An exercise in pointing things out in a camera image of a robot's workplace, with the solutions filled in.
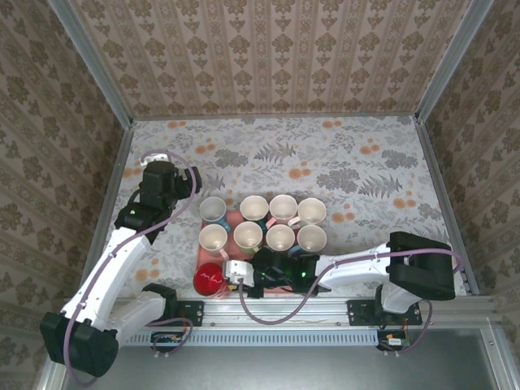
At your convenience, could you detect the red mug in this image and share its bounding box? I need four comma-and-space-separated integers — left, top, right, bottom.
193, 262, 232, 301

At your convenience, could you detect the grey mug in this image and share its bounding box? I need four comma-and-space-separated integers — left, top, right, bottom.
265, 223, 297, 255

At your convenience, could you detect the light blue mug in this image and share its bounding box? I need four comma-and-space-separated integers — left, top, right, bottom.
288, 224, 328, 258

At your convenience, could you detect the light green mug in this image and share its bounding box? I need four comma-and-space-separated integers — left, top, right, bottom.
232, 220, 264, 255

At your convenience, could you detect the teal dotted mug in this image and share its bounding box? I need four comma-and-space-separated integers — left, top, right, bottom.
197, 196, 231, 228

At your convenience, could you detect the pink faceted mug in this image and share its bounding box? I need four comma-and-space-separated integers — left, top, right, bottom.
266, 193, 298, 227

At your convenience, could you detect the white faceted mug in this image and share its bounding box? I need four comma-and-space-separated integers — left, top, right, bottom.
287, 197, 327, 228

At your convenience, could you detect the dark green mug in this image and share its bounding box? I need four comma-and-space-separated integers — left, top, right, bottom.
238, 194, 272, 231

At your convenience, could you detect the salmon pink rubber mat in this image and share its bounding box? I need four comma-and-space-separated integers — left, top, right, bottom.
196, 209, 324, 296

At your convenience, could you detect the small electronics board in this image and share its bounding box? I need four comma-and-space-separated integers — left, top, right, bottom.
152, 331, 189, 353
375, 329, 410, 351

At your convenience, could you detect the grey sheet metal panel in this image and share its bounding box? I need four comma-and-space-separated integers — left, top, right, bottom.
38, 327, 509, 390

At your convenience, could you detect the left arm purple-grey cable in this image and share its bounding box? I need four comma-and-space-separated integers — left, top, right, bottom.
64, 149, 204, 385

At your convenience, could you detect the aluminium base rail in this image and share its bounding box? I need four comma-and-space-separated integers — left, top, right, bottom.
109, 295, 499, 328

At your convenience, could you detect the aluminium side rail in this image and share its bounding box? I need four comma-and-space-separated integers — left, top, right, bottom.
79, 121, 135, 301
413, 115, 483, 297

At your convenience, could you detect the light blue slotted cable duct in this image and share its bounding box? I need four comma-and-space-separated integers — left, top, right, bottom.
121, 327, 407, 347

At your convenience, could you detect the aluminium frame post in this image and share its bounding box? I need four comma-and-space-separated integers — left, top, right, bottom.
47, 0, 135, 128
414, 0, 495, 123

